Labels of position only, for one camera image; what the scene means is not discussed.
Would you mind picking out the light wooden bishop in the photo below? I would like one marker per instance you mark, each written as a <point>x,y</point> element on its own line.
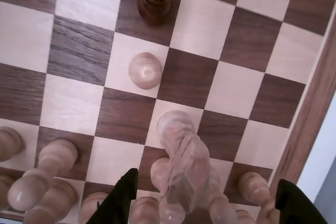
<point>144,211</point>

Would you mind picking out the wooden chessboard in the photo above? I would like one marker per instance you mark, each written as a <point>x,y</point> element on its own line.
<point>78,48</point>

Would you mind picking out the light wooden knight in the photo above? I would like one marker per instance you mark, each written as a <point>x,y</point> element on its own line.
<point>183,150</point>

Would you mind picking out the light wooden pawn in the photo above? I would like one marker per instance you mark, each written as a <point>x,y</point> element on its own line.
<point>253,186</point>
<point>223,208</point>
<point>158,171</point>
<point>9,142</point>
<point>144,70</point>
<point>57,153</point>

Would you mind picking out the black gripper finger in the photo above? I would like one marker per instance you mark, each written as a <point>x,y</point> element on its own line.
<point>118,203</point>
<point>296,208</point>

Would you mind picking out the light wooden king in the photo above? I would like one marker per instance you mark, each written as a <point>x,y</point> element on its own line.
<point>92,208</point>

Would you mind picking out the light wooden queen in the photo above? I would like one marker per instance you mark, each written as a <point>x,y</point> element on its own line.
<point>63,197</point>

